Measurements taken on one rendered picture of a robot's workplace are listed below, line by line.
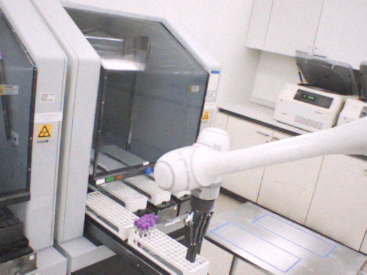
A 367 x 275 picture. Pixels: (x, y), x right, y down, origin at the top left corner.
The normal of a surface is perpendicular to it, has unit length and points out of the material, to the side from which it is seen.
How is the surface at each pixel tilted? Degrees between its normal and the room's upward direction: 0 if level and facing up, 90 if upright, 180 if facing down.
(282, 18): 90
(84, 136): 90
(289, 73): 90
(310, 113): 90
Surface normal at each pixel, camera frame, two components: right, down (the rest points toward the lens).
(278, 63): -0.66, 0.10
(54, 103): 0.74, 0.30
